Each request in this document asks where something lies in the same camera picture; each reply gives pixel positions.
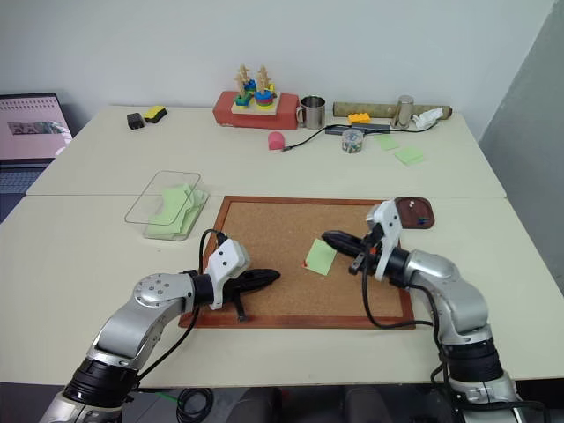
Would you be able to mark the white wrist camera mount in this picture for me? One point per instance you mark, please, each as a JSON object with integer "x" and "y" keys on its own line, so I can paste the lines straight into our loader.
{"x": 227, "y": 260}
{"x": 388, "y": 220}

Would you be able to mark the silver metal cylinder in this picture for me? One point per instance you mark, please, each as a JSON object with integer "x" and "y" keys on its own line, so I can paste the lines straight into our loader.
{"x": 402, "y": 112}

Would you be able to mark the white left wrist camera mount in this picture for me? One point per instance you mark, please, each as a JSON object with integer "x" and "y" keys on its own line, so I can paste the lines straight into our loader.
{"x": 227, "y": 260}

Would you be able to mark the green sticky note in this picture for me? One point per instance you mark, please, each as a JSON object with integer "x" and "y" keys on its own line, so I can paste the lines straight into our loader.
{"x": 169, "y": 230}
{"x": 174, "y": 202}
{"x": 199, "y": 205}
{"x": 321, "y": 257}

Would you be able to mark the wood-framed cork board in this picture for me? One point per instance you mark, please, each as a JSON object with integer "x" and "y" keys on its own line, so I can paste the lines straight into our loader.
{"x": 273, "y": 238}

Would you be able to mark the yellow toy brick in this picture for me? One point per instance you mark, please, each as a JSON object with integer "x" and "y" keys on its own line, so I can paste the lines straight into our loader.
{"x": 360, "y": 118}

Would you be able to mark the open laptop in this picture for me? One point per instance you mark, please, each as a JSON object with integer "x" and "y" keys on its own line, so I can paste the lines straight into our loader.
{"x": 31, "y": 132}

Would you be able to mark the small green note pad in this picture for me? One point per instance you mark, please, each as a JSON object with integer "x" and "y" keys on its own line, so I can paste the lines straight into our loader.
{"x": 387, "y": 142}

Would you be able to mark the grey USB hub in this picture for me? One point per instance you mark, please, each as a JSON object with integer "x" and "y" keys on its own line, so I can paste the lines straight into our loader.
{"x": 365, "y": 128}

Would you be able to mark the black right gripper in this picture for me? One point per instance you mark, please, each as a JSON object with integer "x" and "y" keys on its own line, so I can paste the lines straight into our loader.
{"x": 369, "y": 257}

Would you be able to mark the large green note pad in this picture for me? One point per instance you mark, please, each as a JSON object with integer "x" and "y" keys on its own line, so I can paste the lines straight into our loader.
{"x": 408, "y": 156}

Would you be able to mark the black power adapter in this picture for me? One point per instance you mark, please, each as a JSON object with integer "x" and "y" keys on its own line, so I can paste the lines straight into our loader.
{"x": 135, "y": 121}

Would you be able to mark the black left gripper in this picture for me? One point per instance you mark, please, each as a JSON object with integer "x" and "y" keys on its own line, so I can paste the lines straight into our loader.
{"x": 233, "y": 288}

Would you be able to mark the stainless steel mug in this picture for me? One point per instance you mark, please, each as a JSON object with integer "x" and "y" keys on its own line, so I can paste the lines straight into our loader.
{"x": 313, "y": 113}

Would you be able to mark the brown cardboard tube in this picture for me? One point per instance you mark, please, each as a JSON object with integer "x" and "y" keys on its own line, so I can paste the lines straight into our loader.
{"x": 365, "y": 108}

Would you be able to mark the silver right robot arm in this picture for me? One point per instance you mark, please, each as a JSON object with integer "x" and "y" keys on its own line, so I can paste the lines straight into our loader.
{"x": 458, "y": 299}

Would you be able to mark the clear plastic box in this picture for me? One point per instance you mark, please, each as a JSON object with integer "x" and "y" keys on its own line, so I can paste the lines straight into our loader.
{"x": 176, "y": 207}

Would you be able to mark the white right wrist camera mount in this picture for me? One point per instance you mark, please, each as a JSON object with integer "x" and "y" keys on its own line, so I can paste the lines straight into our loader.
{"x": 388, "y": 220}

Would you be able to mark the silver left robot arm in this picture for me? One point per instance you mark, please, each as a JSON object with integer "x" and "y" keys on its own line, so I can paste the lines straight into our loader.
{"x": 132, "y": 321}

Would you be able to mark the red rectangular box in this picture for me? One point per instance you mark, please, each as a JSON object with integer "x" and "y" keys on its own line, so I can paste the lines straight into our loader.
{"x": 224, "y": 110}

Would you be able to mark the wooden colourful stacking toy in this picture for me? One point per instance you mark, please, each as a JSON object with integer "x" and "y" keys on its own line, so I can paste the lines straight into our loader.
{"x": 255, "y": 94}

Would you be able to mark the white crumpled tissue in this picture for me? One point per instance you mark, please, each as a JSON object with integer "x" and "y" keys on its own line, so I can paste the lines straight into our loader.
{"x": 426, "y": 118}

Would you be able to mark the brown oval tray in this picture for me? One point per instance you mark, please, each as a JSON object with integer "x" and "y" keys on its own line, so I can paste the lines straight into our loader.
{"x": 418, "y": 211}

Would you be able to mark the clear jar of pushpins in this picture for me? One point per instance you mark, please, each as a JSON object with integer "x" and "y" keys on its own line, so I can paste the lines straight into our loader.
{"x": 351, "y": 142}

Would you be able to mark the yellow and black eraser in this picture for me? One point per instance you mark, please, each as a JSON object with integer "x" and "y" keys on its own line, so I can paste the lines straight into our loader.
{"x": 155, "y": 113}

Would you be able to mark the pink rounded block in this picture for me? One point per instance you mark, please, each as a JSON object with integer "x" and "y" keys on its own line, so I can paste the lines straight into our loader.
{"x": 276, "y": 142}

